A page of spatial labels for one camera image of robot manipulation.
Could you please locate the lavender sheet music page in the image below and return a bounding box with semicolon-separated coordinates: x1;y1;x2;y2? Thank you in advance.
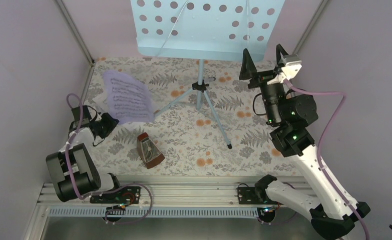
102;69;154;125

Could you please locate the white sheet music page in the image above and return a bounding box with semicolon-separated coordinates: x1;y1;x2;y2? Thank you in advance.
93;93;107;109

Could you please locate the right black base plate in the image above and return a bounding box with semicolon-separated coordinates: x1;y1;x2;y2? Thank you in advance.
237;186;266;205

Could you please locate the perforated cable tray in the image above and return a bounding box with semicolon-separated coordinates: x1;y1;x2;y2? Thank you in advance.
49;206;271;219

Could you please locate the clear plastic metronome cover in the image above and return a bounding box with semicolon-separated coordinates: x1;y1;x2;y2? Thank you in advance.
141;138;161;163

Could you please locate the light blue music stand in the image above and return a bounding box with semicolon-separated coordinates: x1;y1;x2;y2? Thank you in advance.
129;0;286;150

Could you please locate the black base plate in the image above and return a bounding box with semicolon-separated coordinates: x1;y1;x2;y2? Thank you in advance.
90;186;141;205
237;186;266;205

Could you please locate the brown wooden metronome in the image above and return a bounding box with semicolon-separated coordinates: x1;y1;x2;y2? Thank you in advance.
136;132;165;169

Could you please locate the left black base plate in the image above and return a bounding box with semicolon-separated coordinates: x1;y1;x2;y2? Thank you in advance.
90;186;141;205

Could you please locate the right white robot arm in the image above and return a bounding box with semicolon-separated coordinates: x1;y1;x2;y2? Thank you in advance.
239;44;370;240

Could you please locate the floral patterned table mat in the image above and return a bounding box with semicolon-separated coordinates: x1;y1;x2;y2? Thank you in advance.
85;57;300;177

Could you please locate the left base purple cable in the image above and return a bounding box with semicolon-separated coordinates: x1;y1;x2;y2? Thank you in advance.
104;183;153;227

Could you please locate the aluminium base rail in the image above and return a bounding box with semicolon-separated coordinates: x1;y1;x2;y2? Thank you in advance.
36;174;337;208

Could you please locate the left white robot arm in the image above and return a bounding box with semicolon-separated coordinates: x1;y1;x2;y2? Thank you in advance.
46;105;120;202

